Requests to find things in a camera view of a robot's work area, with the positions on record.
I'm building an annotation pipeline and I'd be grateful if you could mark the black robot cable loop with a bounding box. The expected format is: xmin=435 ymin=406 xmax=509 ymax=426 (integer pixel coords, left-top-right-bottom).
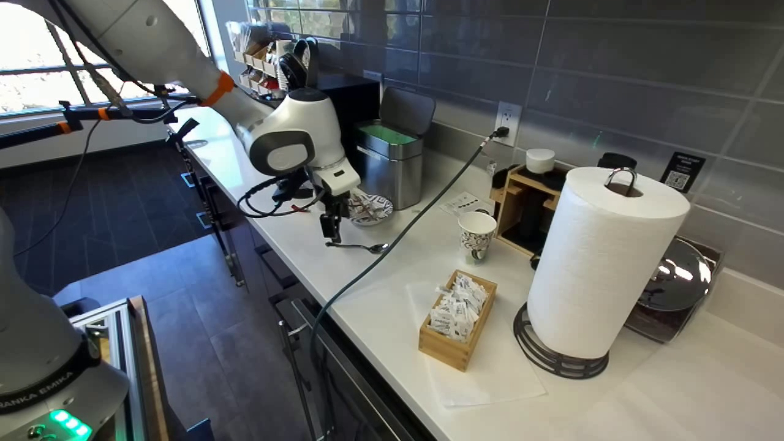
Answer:
xmin=232 ymin=171 xmax=324 ymax=222

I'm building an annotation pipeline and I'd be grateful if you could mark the black sign card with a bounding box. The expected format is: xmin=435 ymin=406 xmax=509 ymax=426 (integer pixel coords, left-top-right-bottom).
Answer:
xmin=656 ymin=149 xmax=707 ymax=197

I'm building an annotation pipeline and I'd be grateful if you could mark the steel canister with green lid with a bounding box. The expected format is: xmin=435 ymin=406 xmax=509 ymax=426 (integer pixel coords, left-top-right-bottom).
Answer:
xmin=353 ymin=121 xmax=425 ymax=210

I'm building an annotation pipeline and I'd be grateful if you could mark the aluminium frame cart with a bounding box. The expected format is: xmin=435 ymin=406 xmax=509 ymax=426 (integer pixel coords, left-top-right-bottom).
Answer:
xmin=67 ymin=295 xmax=172 ymax=441

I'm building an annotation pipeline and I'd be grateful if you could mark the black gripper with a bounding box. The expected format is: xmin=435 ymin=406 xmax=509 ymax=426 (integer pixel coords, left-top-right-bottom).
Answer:
xmin=313 ymin=187 xmax=353 ymax=247

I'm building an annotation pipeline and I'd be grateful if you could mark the white wall outlet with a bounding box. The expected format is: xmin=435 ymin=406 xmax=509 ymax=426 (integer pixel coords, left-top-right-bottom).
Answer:
xmin=493 ymin=101 xmax=523 ymax=149

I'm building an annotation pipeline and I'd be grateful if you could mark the black coffee machine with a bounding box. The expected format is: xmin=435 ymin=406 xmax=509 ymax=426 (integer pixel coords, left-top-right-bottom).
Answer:
xmin=313 ymin=72 xmax=385 ymax=161

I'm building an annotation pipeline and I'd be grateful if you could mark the wooden box of sugar packets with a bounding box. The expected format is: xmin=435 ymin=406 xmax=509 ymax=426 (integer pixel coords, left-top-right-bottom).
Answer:
xmin=416 ymin=268 xmax=499 ymax=376

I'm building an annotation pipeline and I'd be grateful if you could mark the silver spoon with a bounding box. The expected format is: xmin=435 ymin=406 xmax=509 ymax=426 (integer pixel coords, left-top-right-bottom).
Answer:
xmin=327 ymin=239 xmax=386 ymax=257

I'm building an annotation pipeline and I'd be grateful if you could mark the dark base cabinet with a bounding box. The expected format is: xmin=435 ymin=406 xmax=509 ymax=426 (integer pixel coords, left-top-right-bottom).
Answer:
xmin=253 ymin=235 xmax=438 ymax=441

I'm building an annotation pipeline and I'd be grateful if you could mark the black power cable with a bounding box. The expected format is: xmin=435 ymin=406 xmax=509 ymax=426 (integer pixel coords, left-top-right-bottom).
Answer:
xmin=285 ymin=126 xmax=512 ymax=441

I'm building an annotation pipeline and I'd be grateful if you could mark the blue white patterned paper plate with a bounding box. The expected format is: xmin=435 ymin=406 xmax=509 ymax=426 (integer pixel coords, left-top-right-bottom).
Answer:
xmin=348 ymin=191 xmax=396 ymax=231

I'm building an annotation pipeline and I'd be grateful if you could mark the patterned paper cup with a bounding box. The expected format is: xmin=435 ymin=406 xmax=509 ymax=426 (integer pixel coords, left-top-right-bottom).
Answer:
xmin=455 ymin=210 xmax=499 ymax=268

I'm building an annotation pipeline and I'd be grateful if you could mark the small white jar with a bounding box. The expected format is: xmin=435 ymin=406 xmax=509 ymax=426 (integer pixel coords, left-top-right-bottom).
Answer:
xmin=523 ymin=148 xmax=558 ymax=176

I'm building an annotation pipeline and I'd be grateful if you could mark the black wire towel holder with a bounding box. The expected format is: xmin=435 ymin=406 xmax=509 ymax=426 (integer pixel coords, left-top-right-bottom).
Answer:
xmin=509 ymin=165 xmax=645 ymax=383

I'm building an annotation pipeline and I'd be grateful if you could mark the wooden condiment organizer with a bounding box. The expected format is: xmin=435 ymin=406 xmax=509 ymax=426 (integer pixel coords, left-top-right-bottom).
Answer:
xmin=489 ymin=161 xmax=570 ymax=256

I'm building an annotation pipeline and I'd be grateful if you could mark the rack of coffee supplies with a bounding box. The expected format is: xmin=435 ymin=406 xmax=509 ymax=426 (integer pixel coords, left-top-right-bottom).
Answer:
xmin=237 ymin=21 xmax=318 ymax=97

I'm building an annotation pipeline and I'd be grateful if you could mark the white paper towel roll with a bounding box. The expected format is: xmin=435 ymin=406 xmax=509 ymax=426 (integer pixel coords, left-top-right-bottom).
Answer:
xmin=523 ymin=165 xmax=694 ymax=362

